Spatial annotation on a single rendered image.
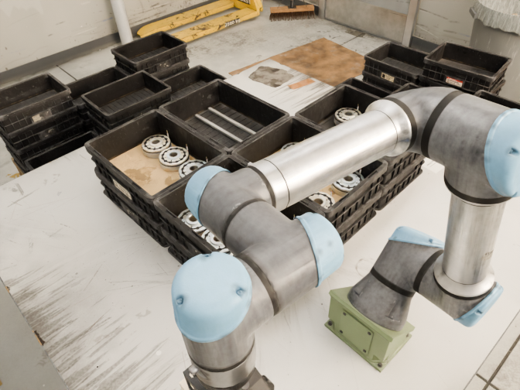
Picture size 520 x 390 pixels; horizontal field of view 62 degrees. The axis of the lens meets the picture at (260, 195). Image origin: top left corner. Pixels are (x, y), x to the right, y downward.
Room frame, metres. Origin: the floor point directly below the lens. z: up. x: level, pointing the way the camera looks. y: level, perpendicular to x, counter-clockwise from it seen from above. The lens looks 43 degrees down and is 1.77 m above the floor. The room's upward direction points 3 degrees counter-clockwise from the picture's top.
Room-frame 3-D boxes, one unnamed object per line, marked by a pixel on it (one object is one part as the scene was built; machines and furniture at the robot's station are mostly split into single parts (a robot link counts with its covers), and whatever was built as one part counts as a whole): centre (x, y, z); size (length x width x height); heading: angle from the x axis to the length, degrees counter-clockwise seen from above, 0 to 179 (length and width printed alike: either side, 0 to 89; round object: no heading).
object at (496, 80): (2.30, -1.23, 0.37); 0.42 x 0.34 x 0.46; 42
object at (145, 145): (1.26, 0.36, 0.86); 0.10 x 0.10 x 0.01
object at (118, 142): (1.14, 0.34, 0.87); 0.40 x 0.30 x 0.11; 43
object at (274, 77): (2.02, -0.08, 0.71); 0.22 x 0.19 x 0.01; 42
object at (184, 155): (1.18, 0.29, 0.86); 0.10 x 0.10 x 0.01
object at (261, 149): (1.05, -0.15, 0.87); 0.40 x 0.30 x 0.11; 43
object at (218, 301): (0.24, 0.05, 1.39); 0.09 x 0.08 x 0.11; 126
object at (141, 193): (1.14, 0.34, 0.92); 0.40 x 0.30 x 0.02; 43
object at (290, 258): (0.31, -0.02, 1.39); 0.11 x 0.11 x 0.08; 36
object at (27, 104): (2.16, 1.27, 0.37); 0.40 x 0.30 x 0.45; 132
